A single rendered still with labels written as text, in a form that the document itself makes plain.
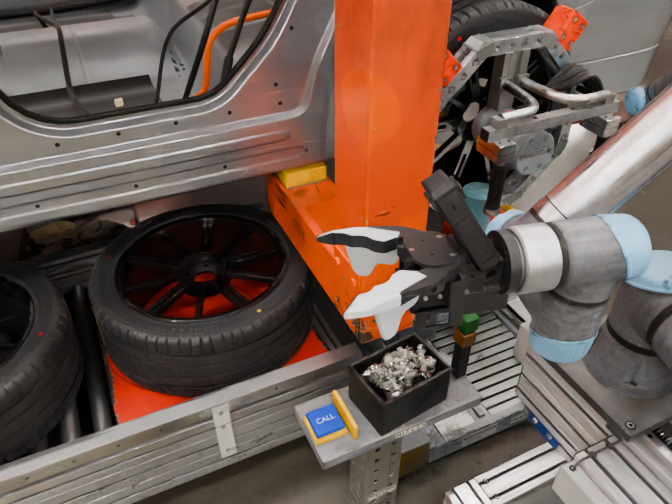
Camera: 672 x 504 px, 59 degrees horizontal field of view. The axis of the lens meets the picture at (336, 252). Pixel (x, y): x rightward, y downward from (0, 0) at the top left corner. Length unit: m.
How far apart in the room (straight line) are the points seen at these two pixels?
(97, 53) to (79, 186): 0.81
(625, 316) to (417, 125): 0.51
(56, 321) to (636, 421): 1.38
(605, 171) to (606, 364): 0.41
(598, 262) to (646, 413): 0.48
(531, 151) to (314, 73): 0.62
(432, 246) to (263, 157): 1.13
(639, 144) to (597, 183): 0.06
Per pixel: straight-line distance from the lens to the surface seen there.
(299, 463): 1.92
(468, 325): 1.41
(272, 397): 1.65
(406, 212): 1.30
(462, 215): 0.59
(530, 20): 1.82
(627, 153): 0.82
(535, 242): 0.65
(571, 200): 0.82
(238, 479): 1.91
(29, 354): 1.69
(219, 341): 1.59
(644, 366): 1.10
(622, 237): 0.70
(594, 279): 0.70
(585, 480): 1.12
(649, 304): 1.02
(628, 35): 2.36
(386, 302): 0.55
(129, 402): 1.81
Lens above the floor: 1.62
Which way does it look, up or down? 38 degrees down
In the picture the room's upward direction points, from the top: straight up
